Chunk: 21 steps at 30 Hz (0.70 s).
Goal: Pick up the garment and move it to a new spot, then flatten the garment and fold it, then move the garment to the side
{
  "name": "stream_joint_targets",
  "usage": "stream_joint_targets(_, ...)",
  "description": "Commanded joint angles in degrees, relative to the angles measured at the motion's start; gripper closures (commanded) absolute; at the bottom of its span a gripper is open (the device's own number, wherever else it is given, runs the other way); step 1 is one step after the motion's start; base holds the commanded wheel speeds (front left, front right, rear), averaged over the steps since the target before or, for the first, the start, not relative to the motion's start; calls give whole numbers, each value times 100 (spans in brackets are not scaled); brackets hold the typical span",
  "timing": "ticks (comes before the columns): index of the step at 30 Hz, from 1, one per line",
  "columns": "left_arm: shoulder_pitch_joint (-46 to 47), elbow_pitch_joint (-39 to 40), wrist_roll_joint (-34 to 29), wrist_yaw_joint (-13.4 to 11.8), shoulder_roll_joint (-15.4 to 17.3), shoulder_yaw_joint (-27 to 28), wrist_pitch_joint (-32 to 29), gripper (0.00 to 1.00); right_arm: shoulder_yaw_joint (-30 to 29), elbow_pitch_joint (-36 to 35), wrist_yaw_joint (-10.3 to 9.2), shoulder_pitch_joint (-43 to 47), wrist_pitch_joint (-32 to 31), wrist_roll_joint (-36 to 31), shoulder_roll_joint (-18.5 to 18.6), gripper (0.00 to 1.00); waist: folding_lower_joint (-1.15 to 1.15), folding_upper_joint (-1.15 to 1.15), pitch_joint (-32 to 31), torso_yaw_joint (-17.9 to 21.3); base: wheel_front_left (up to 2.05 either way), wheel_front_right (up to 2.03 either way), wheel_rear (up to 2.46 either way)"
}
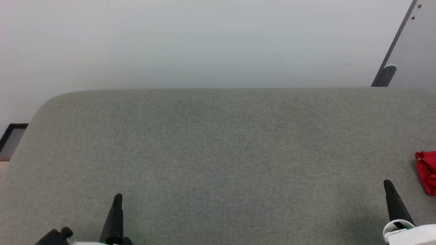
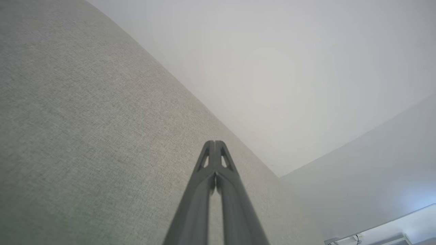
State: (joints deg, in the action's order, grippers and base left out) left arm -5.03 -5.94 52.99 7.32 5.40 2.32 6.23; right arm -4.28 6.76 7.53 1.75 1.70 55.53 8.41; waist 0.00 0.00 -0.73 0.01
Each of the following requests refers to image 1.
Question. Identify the round grey post bracket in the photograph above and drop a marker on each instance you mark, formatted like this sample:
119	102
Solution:
387	75

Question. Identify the black framed panel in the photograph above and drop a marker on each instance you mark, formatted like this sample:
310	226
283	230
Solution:
13	137

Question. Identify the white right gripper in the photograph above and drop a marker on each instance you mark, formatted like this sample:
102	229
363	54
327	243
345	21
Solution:
415	235

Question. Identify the grey door panel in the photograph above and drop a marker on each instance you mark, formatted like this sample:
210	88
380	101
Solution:
396	37

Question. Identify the red and white garment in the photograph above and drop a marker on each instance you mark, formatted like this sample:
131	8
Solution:
427	173

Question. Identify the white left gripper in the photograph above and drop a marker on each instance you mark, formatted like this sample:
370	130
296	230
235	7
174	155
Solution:
115	242

